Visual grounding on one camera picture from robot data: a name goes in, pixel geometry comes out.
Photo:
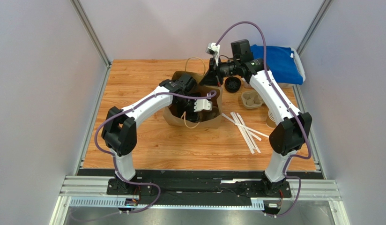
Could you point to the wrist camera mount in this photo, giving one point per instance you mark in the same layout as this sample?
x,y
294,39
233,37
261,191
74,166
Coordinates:
x,y
214,50
202,105

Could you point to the brown paper bag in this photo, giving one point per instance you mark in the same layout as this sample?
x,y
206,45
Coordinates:
x,y
208,121

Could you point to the stack of black lids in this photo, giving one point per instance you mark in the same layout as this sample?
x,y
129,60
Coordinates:
x,y
232,84

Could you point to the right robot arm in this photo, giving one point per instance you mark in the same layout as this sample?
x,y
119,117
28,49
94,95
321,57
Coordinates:
x,y
292,126

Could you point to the white straw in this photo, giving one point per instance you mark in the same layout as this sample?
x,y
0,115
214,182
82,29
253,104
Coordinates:
x,y
252,135
243,132
250,129

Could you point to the aluminium frame rail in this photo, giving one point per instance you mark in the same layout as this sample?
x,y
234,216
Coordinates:
x,y
94,196

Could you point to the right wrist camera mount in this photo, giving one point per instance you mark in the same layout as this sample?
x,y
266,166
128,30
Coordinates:
x,y
214,50

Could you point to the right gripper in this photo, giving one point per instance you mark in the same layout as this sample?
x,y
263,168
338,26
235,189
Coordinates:
x,y
216,72

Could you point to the blue folded cloth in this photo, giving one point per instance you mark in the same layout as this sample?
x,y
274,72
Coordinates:
x,y
283,62

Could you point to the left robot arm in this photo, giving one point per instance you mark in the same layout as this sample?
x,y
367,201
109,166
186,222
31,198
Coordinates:
x,y
117,135

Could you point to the cardboard cup carrier tray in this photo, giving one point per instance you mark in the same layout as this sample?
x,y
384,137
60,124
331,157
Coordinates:
x,y
251,99

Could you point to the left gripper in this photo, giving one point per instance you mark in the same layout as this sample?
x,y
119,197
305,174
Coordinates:
x,y
180,112

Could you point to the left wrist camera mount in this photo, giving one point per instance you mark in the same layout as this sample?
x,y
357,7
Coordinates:
x,y
202,105

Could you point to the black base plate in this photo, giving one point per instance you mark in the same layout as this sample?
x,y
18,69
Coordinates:
x,y
182,187

